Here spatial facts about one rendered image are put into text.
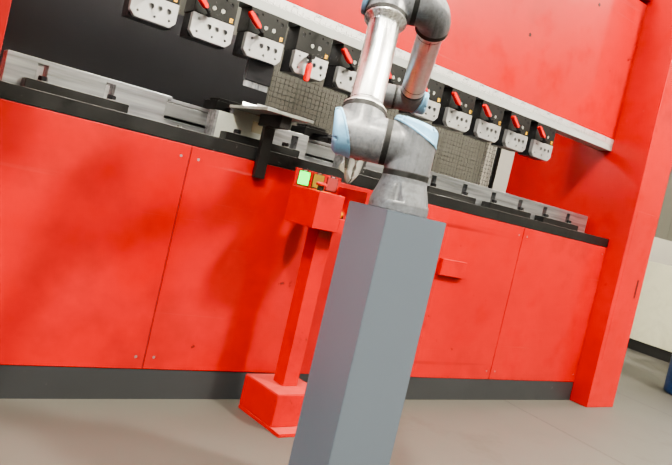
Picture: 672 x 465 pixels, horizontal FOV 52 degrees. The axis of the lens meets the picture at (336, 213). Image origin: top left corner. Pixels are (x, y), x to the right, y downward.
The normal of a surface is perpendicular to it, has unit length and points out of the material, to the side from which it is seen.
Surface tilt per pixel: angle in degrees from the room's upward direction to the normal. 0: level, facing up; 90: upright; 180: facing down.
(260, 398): 90
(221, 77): 90
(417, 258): 90
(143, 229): 90
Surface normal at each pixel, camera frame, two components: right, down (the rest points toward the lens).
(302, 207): -0.76, -0.16
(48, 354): 0.58, 0.16
